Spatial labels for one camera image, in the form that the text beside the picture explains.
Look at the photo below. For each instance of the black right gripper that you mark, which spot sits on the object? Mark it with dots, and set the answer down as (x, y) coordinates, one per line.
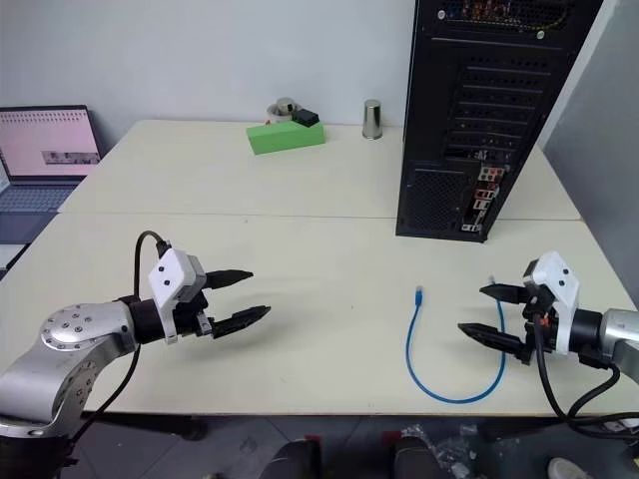
(535, 327)

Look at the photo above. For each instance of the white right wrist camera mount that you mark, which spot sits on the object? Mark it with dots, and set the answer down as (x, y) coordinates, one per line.
(561, 294)

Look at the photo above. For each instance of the black computer tower case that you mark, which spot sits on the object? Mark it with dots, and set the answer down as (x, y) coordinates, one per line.
(489, 115)

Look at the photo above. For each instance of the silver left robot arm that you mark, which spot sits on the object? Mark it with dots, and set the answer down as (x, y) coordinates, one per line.
(75, 329)

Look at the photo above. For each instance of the white shoe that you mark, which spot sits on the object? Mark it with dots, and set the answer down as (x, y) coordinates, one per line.
(566, 468)

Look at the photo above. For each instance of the silver metal cup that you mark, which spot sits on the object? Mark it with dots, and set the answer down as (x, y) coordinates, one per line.
(372, 119)

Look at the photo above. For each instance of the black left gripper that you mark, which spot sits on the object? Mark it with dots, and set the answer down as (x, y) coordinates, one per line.
(195, 319)

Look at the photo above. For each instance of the small black box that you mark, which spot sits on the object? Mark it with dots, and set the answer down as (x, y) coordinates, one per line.
(305, 118)

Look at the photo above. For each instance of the white tape roll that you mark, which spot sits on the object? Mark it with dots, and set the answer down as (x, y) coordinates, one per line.
(279, 111)

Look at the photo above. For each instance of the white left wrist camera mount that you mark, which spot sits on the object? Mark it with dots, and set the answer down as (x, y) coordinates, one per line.
(170, 280)

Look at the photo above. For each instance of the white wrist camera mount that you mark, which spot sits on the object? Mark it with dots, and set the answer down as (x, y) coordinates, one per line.
(170, 280)
(561, 294)

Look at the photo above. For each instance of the open laptop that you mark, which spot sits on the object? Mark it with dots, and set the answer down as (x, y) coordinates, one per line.
(35, 164)

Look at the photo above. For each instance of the crumpled clear plastic wrap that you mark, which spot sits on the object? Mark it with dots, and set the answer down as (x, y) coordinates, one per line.
(456, 449)

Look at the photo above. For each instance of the green rectangular block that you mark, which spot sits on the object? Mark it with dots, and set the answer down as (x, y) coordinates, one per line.
(285, 138)

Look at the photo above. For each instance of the dark rounded robot foot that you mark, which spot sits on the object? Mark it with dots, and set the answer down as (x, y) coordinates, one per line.
(299, 459)
(414, 456)

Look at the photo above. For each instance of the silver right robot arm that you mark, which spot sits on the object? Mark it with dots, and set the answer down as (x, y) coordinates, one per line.
(609, 329)

